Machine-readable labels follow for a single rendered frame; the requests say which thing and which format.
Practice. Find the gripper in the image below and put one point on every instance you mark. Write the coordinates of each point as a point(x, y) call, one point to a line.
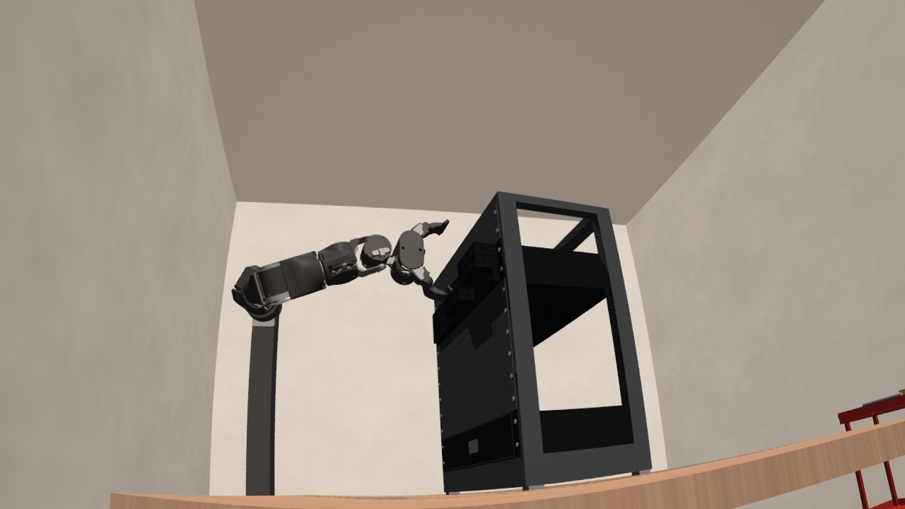
point(409, 251)

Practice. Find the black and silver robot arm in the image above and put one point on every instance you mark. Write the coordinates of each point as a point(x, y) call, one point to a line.
point(304, 274)

